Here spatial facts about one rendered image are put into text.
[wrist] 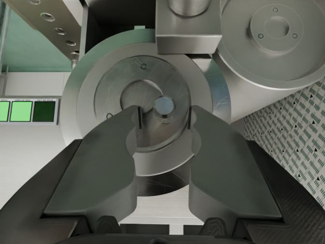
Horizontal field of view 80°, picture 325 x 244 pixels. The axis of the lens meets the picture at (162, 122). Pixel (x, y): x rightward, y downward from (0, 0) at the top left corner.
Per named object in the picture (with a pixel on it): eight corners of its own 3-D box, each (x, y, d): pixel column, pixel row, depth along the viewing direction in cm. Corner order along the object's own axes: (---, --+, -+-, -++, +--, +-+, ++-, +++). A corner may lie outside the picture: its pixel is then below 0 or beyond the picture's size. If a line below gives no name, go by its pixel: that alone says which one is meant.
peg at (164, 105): (160, 90, 12) (180, 101, 12) (162, 102, 15) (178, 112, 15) (148, 109, 12) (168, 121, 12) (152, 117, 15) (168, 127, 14)
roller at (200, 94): (211, 41, 17) (215, 177, 15) (184, 108, 43) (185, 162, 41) (81, 41, 17) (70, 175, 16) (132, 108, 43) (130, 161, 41)
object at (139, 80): (128, 37, 16) (210, 84, 15) (132, 50, 18) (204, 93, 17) (72, 115, 15) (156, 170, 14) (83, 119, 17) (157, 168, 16)
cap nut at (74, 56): (81, 52, 51) (80, 68, 50) (86, 58, 55) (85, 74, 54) (67, 52, 51) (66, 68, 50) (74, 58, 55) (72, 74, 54)
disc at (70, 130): (228, 27, 18) (236, 198, 15) (226, 30, 18) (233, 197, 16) (66, 28, 18) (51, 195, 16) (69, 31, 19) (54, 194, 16)
